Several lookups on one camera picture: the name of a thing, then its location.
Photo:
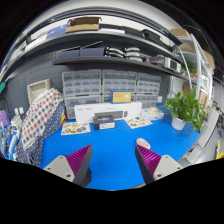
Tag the cardboard box on top shelf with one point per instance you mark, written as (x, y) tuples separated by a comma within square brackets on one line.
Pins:
[(83, 24)]

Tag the right picture card sheet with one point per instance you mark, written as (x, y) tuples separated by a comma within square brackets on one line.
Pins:
[(137, 123)]

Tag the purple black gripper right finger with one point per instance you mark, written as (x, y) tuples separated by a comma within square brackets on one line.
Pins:
[(153, 166)]

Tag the small black product box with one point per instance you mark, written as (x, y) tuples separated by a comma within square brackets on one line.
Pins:
[(103, 122)]

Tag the grey drawer organizer right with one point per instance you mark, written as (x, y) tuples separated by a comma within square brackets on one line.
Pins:
[(147, 89)]

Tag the grey drawer organizer middle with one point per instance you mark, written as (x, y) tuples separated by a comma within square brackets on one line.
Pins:
[(117, 80)]

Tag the left picture card sheet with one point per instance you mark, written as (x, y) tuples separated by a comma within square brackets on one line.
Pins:
[(71, 128)]

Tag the dark blue flat box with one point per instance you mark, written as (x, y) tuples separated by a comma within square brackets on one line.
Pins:
[(94, 49)]

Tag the stacked black white devices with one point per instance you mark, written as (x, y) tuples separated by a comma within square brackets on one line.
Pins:
[(132, 53)]

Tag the clear plastic package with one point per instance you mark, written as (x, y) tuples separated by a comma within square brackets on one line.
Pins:
[(152, 113)]

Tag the upper dark wall shelf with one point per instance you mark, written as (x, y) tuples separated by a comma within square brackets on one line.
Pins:
[(112, 39)]

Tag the green potted plant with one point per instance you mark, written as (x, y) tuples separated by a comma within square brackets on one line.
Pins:
[(185, 109)]

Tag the blue yellow box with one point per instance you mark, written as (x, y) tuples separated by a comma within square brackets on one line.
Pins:
[(121, 97)]

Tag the picture card sheet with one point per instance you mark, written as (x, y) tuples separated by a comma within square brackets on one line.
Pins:
[(137, 123), (71, 128)]

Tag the white woven basket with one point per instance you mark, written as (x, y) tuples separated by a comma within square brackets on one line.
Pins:
[(35, 89)]

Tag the white computer mouse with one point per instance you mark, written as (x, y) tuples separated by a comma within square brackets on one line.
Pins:
[(142, 142)]

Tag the blue table mat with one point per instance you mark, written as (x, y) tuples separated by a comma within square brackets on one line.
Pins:
[(113, 164)]

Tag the polka dot patterned cloth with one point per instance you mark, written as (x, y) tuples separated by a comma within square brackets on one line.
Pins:
[(43, 118)]

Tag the grey drawer organizer left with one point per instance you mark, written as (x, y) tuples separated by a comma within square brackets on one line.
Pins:
[(81, 87)]

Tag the grey drawer organizer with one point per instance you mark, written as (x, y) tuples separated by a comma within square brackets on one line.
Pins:
[(117, 80), (81, 87), (147, 89)]

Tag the long white keyboard box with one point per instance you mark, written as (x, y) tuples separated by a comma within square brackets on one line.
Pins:
[(85, 113)]

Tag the lower dark wall shelf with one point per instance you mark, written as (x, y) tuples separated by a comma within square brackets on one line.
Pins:
[(117, 63)]

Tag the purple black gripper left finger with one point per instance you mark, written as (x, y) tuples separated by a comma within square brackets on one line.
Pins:
[(74, 167)]

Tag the white metal shelving rack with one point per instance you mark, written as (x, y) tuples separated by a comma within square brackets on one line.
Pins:
[(190, 52)]

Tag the dark wall shelf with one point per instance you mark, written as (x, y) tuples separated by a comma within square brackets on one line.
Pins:
[(117, 63), (112, 39)]

